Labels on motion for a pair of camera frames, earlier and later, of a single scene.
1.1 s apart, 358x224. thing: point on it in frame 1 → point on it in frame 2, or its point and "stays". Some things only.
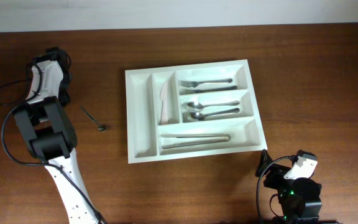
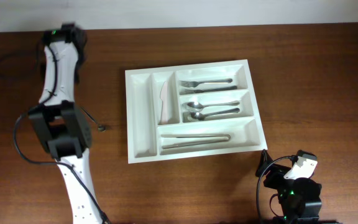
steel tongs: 228,137 stays
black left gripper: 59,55 → 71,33
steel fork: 194,84 stays
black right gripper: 276,172 stays
